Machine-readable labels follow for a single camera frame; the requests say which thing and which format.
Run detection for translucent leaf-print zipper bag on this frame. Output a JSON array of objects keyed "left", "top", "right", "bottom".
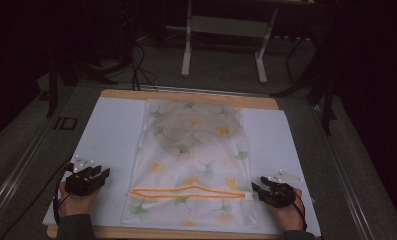
[{"left": 120, "top": 98, "right": 259, "bottom": 228}]

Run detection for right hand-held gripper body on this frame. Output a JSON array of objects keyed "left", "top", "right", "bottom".
[{"left": 259, "top": 169, "right": 304, "bottom": 209}]

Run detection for black stand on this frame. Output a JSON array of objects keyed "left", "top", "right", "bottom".
[
  {"left": 271, "top": 19, "right": 341, "bottom": 137},
  {"left": 45, "top": 29, "right": 134, "bottom": 118}
]

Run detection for grey cloth inside bag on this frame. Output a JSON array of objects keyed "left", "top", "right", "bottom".
[{"left": 151, "top": 102, "right": 244, "bottom": 155}]

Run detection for white metal stand frame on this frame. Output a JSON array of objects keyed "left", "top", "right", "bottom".
[{"left": 165, "top": 0, "right": 281, "bottom": 85}]

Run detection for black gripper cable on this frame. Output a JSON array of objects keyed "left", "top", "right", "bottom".
[
  {"left": 51, "top": 161, "right": 75, "bottom": 226},
  {"left": 293, "top": 194, "right": 309, "bottom": 232}
]

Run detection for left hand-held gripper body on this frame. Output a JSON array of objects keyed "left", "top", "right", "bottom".
[{"left": 64, "top": 154, "right": 106, "bottom": 197}]

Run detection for black floor socket plate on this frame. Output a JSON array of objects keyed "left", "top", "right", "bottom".
[{"left": 53, "top": 116, "right": 78, "bottom": 131}]

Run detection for metal floor rail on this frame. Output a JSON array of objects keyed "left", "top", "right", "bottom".
[
  {"left": 0, "top": 114, "right": 59, "bottom": 231},
  {"left": 310, "top": 99, "right": 377, "bottom": 240}
]

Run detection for black floor cables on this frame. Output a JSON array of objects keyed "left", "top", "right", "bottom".
[{"left": 129, "top": 41, "right": 159, "bottom": 92}]

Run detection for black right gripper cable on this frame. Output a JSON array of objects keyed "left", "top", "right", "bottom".
[{"left": 293, "top": 194, "right": 309, "bottom": 232}]

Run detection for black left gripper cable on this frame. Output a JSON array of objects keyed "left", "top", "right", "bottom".
[{"left": 51, "top": 161, "right": 75, "bottom": 226}]

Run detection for wooden table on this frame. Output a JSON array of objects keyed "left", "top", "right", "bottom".
[{"left": 46, "top": 88, "right": 284, "bottom": 240}]

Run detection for white table mat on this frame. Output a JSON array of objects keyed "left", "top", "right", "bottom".
[{"left": 41, "top": 96, "right": 322, "bottom": 238}]

